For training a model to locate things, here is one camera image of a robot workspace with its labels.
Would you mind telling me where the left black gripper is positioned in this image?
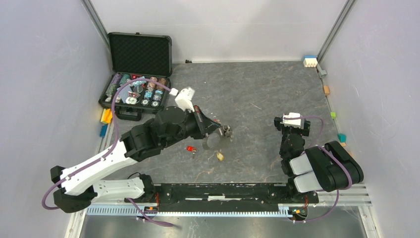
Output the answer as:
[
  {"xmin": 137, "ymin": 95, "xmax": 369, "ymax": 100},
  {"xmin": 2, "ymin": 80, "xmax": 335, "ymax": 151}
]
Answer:
[{"xmin": 162, "ymin": 104, "xmax": 222, "ymax": 148}]

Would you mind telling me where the yellow tag key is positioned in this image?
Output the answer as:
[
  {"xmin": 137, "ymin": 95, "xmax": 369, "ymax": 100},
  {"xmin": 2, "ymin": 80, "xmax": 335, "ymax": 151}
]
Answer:
[{"xmin": 216, "ymin": 152, "xmax": 224, "ymax": 161}]

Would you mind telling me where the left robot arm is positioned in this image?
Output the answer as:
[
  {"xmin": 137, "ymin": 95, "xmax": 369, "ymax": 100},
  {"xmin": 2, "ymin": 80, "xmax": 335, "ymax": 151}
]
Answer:
[{"xmin": 51, "ymin": 106, "xmax": 231, "ymax": 213}]

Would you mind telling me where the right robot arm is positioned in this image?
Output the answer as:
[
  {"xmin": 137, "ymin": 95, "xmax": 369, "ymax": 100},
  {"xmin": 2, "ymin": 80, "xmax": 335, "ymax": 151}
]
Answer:
[{"xmin": 273, "ymin": 113, "xmax": 364, "ymax": 202}]

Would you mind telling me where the small red tag key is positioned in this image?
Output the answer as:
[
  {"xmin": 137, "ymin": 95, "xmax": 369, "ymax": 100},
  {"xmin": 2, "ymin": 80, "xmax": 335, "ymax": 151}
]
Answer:
[{"xmin": 186, "ymin": 146, "xmax": 198, "ymax": 158}]

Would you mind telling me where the teal cube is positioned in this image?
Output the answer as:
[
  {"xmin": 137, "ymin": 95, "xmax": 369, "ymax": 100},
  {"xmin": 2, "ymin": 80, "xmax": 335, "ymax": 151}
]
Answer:
[{"xmin": 337, "ymin": 133, "xmax": 347, "ymax": 143}]

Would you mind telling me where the orange wooden cube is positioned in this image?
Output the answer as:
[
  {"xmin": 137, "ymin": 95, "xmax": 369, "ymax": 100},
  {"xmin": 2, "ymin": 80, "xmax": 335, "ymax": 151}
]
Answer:
[{"xmin": 323, "ymin": 85, "xmax": 330, "ymax": 96}]

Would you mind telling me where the grey block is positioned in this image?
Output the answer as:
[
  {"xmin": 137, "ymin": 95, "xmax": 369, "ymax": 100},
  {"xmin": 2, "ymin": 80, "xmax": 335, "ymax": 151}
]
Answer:
[{"xmin": 316, "ymin": 63, "xmax": 327, "ymax": 79}]

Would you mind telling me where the white blue toy block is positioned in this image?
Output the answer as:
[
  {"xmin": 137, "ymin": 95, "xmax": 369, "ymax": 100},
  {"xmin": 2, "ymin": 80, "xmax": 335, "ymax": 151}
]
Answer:
[{"xmin": 303, "ymin": 55, "xmax": 318, "ymax": 67}]

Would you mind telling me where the black poker chip case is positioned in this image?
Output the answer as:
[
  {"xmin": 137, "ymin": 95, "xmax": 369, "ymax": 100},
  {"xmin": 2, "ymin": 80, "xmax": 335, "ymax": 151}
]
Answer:
[{"xmin": 99, "ymin": 32, "xmax": 172, "ymax": 121}]

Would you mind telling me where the yellow orange toy block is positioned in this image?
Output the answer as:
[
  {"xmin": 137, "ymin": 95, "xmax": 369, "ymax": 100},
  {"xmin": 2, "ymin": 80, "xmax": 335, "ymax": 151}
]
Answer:
[{"xmin": 100, "ymin": 109, "xmax": 113, "ymax": 124}]

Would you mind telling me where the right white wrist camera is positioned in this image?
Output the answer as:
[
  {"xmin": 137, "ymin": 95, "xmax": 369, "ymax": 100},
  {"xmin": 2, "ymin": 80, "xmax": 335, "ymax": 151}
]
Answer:
[{"xmin": 282, "ymin": 113, "xmax": 303, "ymax": 128}]

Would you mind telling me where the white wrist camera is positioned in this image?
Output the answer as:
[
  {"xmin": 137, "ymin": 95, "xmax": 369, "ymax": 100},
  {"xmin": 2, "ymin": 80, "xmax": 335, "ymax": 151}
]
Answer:
[
  {"xmin": 169, "ymin": 87, "xmax": 195, "ymax": 112},
  {"xmin": 282, "ymin": 113, "xmax": 303, "ymax": 128}
]

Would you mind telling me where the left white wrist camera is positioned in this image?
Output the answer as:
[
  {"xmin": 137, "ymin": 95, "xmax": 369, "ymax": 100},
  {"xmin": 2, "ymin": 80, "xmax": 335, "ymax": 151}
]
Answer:
[{"xmin": 169, "ymin": 87, "xmax": 195, "ymax": 112}]

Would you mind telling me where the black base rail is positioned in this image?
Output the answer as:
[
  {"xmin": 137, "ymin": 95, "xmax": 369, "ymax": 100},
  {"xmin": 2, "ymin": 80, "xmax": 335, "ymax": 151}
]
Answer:
[{"xmin": 134, "ymin": 183, "xmax": 319, "ymax": 212}]

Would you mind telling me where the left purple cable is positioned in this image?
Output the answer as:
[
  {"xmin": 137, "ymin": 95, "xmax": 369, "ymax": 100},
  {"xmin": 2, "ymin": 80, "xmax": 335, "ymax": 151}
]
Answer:
[{"xmin": 42, "ymin": 77, "xmax": 174, "ymax": 228}]

